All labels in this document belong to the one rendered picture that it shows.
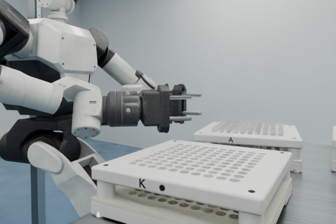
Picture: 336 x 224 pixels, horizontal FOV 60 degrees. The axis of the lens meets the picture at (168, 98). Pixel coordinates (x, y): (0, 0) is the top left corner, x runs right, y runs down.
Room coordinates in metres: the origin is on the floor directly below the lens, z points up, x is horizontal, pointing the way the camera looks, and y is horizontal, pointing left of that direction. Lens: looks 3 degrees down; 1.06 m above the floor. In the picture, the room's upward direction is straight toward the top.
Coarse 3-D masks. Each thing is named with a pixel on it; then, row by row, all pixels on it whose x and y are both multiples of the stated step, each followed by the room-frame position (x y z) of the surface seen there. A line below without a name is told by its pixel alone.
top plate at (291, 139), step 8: (208, 128) 0.78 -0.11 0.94; (288, 128) 0.78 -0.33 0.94; (200, 136) 0.70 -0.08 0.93; (208, 136) 0.69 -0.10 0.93; (216, 136) 0.68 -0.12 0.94; (224, 136) 0.68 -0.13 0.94; (232, 136) 0.67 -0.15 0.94; (240, 136) 0.67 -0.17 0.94; (248, 136) 0.66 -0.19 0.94; (256, 136) 0.66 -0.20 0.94; (264, 136) 0.66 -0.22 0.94; (272, 136) 0.66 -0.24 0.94; (280, 136) 0.66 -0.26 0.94; (288, 136) 0.66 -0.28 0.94; (296, 136) 0.66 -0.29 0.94; (248, 144) 0.66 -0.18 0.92; (256, 144) 0.65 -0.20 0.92; (264, 144) 0.65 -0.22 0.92; (272, 144) 0.64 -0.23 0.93; (280, 144) 0.64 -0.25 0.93; (288, 144) 0.63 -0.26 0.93; (296, 144) 0.62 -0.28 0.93
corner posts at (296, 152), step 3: (195, 141) 0.71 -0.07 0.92; (198, 141) 0.70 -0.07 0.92; (288, 150) 0.64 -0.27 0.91; (291, 150) 0.63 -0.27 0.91; (294, 150) 0.63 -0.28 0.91; (297, 150) 0.63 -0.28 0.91; (300, 150) 0.64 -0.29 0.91; (294, 153) 0.63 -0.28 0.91; (297, 153) 0.63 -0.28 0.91; (294, 156) 0.63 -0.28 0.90; (297, 156) 0.63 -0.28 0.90; (294, 159) 0.63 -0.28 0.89; (297, 159) 0.63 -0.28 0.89
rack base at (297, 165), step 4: (268, 148) 0.74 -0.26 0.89; (276, 148) 0.74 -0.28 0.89; (284, 148) 0.74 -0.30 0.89; (292, 160) 0.63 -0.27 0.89; (296, 160) 0.63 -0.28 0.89; (300, 160) 0.62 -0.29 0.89; (292, 164) 0.63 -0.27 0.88; (296, 164) 0.62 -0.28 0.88; (300, 164) 0.62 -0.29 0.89; (292, 168) 0.63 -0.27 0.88; (296, 168) 0.62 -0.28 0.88; (300, 168) 0.62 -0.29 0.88
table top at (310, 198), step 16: (304, 144) 0.92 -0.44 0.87; (320, 144) 0.92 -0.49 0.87; (304, 160) 0.72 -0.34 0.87; (320, 160) 0.72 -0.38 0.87; (304, 176) 0.60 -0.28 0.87; (320, 176) 0.60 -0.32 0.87; (304, 192) 0.51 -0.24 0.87; (320, 192) 0.51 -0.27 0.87; (288, 208) 0.44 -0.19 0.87; (304, 208) 0.44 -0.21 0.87; (320, 208) 0.44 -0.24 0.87
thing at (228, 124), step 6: (222, 126) 0.75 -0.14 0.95; (228, 126) 0.76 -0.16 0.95; (234, 126) 0.80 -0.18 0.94; (240, 126) 0.77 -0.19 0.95; (246, 126) 0.75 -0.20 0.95; (252, 126) 0.75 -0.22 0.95; (258, 126) 0.75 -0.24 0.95; (264, 126) 0.75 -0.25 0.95; (270, 126) 0.75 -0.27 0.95; (252, 132) 0.71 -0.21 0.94
